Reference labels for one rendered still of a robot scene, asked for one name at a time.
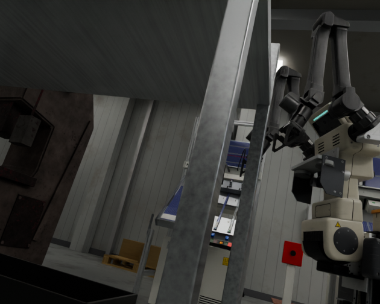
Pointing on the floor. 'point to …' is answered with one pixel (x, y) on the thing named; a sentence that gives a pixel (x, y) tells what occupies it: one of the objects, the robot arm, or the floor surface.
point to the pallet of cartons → (133, 256)
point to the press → (34, 166)
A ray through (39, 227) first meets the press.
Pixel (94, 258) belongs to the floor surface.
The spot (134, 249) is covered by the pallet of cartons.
